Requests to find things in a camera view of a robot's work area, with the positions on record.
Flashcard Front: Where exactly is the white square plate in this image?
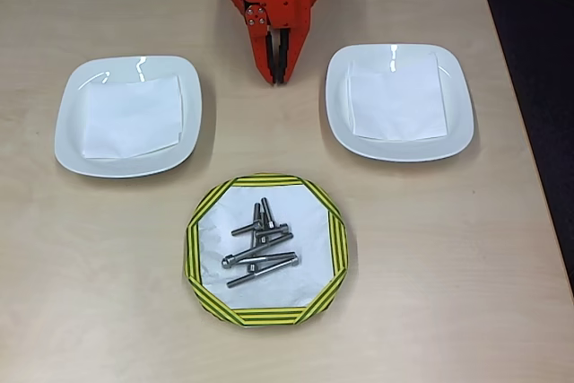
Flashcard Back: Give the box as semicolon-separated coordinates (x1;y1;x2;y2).
53;55;203;179
325;43;475;163

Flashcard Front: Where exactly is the white paper napkin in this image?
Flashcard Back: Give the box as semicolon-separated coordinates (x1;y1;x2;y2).
82;75;184;161
346;51;448;141

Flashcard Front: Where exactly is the crumpled white paper sheet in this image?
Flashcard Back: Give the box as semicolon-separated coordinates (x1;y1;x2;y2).
196;183;333;310

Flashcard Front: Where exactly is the yellow green striped plate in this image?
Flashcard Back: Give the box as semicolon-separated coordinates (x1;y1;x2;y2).
182;171;350;328

